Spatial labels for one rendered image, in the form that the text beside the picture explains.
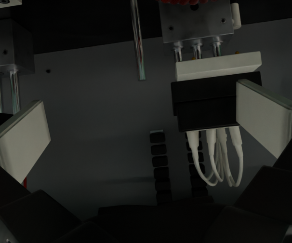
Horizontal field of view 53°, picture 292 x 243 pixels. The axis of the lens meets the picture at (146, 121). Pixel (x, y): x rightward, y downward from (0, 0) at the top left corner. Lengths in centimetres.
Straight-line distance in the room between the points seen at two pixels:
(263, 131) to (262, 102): 2
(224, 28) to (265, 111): 18
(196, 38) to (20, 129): 22
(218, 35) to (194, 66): 12
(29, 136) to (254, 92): 13
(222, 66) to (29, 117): 13
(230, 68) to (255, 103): 5
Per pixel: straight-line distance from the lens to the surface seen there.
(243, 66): 22
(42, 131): 20
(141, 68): 27
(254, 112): 18
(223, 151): 34
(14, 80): 38
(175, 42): 32
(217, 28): 33
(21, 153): 16
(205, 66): 22
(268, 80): 47
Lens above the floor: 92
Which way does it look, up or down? 4 degrees down
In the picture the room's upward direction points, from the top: 174 degrees clockwise
